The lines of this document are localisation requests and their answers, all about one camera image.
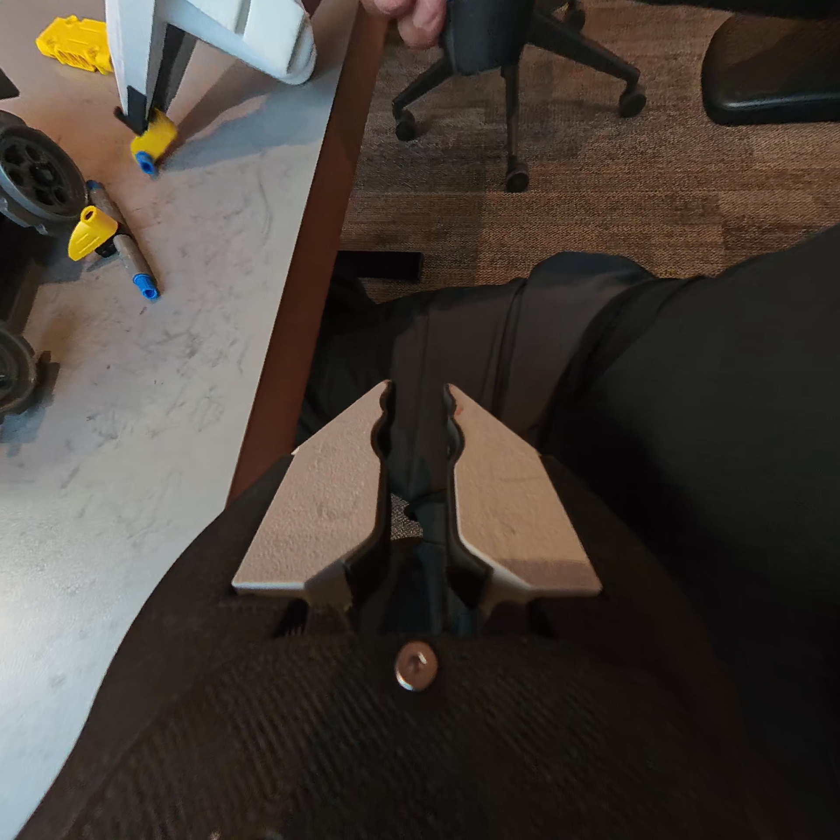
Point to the person's right hand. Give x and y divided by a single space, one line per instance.
413 19

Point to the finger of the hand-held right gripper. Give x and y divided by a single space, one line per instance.
176 65
138 46

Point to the yellow rectangular brick panel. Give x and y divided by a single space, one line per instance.
72 43

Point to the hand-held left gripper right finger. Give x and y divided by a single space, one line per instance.
525 518

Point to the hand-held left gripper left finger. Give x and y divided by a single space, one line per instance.
308 518

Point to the single blue connector pin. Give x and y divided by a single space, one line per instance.
145 164

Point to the black office chair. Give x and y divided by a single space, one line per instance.
518 98

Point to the yellow grey brick vehicle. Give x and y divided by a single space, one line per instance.
36 177

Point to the grey axle blue tips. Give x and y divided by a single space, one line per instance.
134 256

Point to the short yellow brick beam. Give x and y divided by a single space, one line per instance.
161 134

